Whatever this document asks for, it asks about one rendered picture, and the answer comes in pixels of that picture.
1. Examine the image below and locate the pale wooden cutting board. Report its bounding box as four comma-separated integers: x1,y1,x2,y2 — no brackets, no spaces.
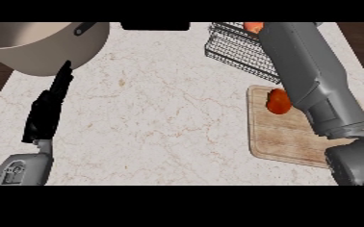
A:
244,84,360,169

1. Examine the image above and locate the black wire tiered basket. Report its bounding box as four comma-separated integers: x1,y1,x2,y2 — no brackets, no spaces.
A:
203,21,284,85

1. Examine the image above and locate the orange squash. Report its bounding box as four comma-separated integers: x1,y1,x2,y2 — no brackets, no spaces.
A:
265,88,293,115

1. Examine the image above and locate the orange vegetable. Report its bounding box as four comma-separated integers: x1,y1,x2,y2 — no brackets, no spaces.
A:
241,21,266,36

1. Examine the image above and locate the flat black appliance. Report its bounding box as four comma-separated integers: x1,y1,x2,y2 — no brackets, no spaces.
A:
120,21,192,32

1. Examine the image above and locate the large beige pot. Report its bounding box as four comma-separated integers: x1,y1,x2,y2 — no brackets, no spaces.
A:
0,21,111,78

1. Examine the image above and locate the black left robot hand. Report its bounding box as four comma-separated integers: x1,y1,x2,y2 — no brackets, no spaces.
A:
19,60,76,144

